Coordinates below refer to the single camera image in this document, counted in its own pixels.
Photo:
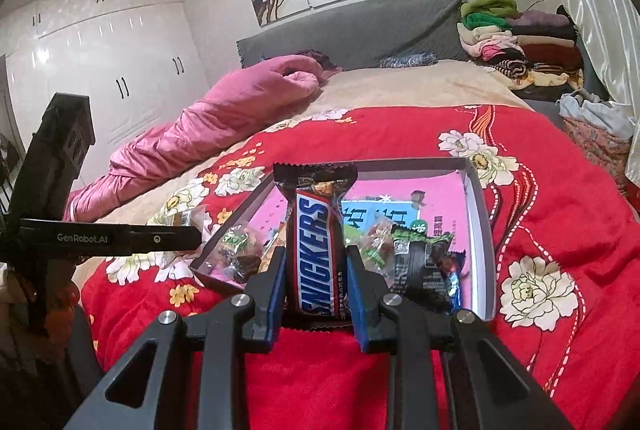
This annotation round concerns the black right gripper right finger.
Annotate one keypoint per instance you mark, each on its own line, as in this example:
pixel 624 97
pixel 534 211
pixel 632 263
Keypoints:
pixel 486 387

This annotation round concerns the pink picture book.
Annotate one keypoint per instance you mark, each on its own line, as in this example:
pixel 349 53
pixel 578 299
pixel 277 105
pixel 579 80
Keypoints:
pixel 412 231

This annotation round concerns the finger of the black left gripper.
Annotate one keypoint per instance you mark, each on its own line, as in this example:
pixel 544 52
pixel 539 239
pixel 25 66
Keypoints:
pixel 149 238

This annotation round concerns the brown Snickers bar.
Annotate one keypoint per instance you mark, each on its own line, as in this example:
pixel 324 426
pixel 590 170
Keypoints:
pixel 315 251

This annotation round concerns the clear biscuit packet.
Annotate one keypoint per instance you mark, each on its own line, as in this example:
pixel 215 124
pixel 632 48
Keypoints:
pixel 237 255

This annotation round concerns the pink quilt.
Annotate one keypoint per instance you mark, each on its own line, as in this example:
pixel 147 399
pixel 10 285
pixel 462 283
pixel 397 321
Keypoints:
pixel 240 104

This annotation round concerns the grey and floral clothes heap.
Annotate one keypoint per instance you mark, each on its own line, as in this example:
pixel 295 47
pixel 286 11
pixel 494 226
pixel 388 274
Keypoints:
pixel 602 129

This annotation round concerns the blue snack packet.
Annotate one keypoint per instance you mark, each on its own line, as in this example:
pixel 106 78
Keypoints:
pixel 451 267

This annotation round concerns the grey shallow cardboard box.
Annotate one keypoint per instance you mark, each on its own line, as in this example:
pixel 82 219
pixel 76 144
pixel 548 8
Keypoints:
pixel 480 229

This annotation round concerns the pile of folded clothes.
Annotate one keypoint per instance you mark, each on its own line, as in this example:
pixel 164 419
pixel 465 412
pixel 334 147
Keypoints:
pixel 534 53

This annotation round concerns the white wardrobe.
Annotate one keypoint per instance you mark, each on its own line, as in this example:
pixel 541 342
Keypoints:
pixel 135 59

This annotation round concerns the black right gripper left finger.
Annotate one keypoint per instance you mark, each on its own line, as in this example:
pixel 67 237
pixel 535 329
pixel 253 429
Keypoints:
pixel 190 363

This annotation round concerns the grey headboard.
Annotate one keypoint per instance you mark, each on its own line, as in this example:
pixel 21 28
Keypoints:
pixel 362 34

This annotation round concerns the black green snack packet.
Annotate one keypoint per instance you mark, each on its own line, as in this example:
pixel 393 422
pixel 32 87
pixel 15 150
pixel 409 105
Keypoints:
pixel 419 273

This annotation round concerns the clear red candy packet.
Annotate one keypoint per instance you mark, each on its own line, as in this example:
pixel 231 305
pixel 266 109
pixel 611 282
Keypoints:
pixel 376 247

